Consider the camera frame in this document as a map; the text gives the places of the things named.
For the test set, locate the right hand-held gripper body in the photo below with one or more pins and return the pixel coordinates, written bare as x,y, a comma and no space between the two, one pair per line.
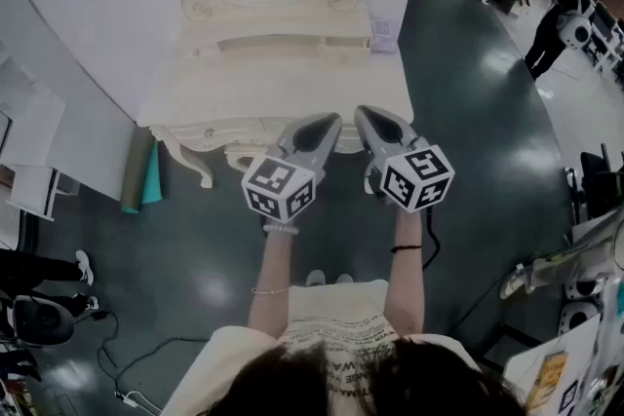
414,175

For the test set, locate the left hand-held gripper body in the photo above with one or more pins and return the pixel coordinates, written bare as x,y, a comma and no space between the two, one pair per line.
292,161

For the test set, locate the small cream drawer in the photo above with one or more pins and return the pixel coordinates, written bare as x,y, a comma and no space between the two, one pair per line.
205,52
347,43

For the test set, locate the person's right forearm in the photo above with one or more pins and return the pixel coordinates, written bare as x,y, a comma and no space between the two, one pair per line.
407,287

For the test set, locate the person's left forearm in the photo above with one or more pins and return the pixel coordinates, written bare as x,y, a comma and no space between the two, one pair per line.
272,268

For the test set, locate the cream ornate dressing table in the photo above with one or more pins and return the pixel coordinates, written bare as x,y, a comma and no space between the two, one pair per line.
273,83

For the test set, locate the black wrist band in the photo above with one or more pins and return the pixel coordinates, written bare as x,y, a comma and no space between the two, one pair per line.
407,248

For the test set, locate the person's left white shoe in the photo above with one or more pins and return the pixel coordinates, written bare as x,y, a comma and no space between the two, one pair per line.
315,278

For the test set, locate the person's white shoe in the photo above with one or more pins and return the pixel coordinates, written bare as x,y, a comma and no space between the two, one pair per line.
344,278
315,278

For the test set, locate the person's right white shoe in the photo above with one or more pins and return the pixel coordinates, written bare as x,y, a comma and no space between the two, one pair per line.
344,278

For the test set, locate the teal rolled mat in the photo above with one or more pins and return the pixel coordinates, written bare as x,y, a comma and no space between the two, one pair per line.
153,180

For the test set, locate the purple plastic packet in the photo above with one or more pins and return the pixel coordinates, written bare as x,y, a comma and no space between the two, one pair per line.
384,34

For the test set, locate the person's cream printed shirt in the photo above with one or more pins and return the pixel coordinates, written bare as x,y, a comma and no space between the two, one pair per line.
336,307

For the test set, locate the black office chair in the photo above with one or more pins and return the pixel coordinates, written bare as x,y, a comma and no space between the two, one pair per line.
599,190

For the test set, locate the white round device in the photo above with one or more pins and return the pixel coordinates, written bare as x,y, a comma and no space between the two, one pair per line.
577,316
585,288

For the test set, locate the white side table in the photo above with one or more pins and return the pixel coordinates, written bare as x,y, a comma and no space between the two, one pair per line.
526,370

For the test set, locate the yellow book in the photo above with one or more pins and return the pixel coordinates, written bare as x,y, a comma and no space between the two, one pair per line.
548,380

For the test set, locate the black metal frame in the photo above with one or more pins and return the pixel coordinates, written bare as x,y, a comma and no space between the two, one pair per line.
512,338

